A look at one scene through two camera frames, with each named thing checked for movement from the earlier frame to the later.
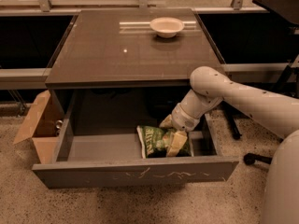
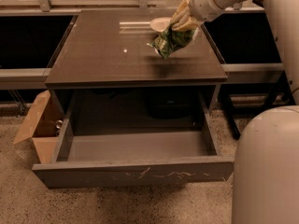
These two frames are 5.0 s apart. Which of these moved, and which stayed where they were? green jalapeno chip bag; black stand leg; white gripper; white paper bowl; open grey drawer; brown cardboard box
Moved: green jalapeno chip bag; white gripper
Stayed: white paper bowl; black stand leg; open grey drawer; brown cardboard box
